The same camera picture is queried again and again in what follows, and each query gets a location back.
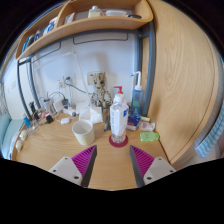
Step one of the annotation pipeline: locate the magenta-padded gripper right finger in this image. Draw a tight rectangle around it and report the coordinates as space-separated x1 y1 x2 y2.
129 144 177 189

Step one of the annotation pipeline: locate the blue striped towel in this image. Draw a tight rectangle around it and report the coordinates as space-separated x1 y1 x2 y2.
194 109 224 159

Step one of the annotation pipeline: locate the teal pillow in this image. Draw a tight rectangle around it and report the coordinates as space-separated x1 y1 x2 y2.
0 113 10 141

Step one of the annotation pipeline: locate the white wall socket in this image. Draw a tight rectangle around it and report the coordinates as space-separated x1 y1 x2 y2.
54 77 76 89

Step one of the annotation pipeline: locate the clear water bottle white cap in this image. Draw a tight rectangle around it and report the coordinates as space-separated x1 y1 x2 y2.
109 93 130 144

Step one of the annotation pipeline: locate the wrapped round bun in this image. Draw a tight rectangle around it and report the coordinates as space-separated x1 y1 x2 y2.
18 129 30 142
14 139 25 153

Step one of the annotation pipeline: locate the wooden shelf unit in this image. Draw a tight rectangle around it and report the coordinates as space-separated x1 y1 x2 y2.
14 0 154 62

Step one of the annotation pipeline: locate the green packet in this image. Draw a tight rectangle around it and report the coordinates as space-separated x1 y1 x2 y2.
139 131 160 143

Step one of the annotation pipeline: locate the black cylindrical shaver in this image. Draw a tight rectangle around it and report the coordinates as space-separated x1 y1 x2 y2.
28 101 38 121

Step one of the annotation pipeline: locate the flat round red coaster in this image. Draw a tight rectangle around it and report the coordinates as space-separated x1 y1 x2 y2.
108 133 129 148

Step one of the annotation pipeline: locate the white earbuds case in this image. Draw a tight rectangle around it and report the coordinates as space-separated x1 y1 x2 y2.
60 116 72 125

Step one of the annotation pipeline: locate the white tissue pack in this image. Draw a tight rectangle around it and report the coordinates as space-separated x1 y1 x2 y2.
78 101 104 125

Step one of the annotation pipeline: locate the white desk lamp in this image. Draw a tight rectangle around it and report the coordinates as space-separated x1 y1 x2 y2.
31 50 91 108

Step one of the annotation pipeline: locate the small blue white box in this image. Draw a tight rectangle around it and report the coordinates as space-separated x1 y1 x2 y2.
126 113 142 132

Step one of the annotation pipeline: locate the pale yellow plastic cup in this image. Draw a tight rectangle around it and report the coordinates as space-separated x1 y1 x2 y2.
71 119 96 146

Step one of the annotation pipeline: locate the black power cable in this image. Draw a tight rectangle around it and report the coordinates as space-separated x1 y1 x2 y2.
64 77 91 95

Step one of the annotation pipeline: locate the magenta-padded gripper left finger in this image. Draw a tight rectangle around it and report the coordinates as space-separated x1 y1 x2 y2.
48 144 98 189

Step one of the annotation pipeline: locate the white charger block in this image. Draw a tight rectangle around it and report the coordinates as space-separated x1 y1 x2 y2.
52 99 65 113

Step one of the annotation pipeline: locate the white power strip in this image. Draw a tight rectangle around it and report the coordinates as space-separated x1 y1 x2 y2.
63 105 79 117

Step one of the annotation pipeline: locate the grey metal bed frame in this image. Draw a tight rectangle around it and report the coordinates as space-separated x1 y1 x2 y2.
16 21 158 118

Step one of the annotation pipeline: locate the brown tree figurine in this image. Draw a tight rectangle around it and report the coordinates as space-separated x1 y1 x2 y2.
88 71 114 111

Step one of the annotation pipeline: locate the pink white packet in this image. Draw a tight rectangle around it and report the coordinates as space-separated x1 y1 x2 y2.
138 121 157 132

